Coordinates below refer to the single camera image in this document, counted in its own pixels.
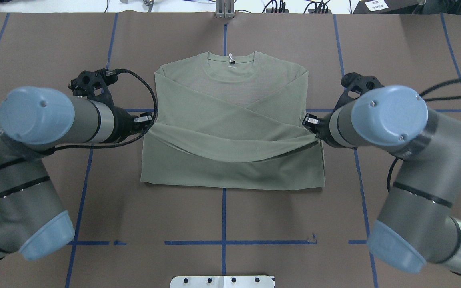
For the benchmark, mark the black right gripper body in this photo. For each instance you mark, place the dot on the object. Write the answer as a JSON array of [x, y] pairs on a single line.
[[323, 127]]

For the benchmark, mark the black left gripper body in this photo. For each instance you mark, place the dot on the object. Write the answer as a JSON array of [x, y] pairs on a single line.
[[125, 122]]

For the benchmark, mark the olive green long-sleeve shirt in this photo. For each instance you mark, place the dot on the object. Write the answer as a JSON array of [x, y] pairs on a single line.
[[232, 122]]

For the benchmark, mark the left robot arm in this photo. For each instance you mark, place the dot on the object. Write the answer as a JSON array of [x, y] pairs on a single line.
[[35, 123]]

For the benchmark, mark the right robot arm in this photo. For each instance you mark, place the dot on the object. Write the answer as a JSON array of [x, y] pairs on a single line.
[[414, 226]]

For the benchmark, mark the black box with label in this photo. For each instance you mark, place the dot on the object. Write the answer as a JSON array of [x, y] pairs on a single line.
[[388, 6]]

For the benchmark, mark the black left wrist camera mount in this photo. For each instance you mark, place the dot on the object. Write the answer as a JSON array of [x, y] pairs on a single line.
[[94, 85]]

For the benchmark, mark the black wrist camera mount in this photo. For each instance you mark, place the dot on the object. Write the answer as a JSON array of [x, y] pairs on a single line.
[[356, 83], [94, 85]]

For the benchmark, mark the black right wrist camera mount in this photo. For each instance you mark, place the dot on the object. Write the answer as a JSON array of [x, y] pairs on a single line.
[[356, 83]]

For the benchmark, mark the aluminium camera post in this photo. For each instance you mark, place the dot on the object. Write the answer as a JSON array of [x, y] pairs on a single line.
[[225, 9]]

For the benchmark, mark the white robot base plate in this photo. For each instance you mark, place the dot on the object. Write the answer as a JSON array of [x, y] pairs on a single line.
[[233, 281]]

